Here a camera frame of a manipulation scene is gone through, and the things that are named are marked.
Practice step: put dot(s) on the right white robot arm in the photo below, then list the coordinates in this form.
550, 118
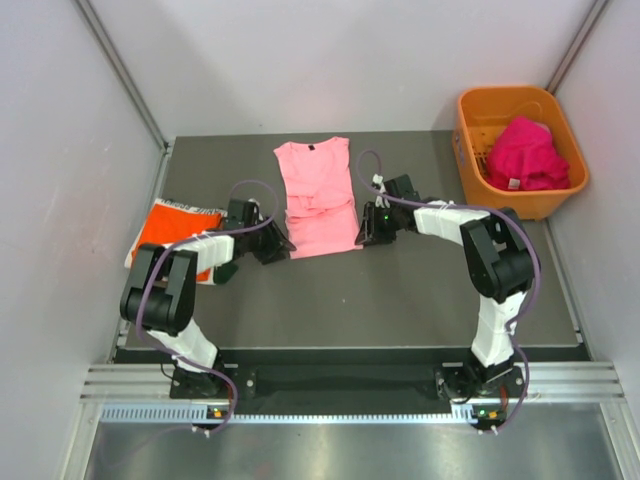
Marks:
500, 262

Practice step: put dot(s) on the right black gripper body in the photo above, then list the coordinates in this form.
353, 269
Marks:
381, 223

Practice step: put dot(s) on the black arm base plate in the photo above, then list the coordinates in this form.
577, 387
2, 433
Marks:
372, 380

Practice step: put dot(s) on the white printed t shirt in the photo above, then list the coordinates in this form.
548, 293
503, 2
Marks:
212, 251

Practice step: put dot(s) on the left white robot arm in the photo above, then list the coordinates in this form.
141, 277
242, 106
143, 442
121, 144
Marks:
159, 299

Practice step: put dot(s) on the grey slotted cable duct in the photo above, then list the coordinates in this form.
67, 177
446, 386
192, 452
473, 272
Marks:
209, 415

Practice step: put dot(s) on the light pink t shirt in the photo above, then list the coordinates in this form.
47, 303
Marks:
320, 214

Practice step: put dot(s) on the magenta t shirt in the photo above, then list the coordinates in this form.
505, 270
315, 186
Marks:
523, 158

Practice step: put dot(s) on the orange plastic basket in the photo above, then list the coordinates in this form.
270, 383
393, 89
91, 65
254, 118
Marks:
483, 113

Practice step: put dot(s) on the aluminium frame rail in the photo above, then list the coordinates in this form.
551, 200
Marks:
551, 382

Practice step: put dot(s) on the dark green t shirt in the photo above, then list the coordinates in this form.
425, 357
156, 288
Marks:
224, 273

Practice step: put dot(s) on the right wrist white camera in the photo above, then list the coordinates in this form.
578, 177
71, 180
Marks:
378, 184

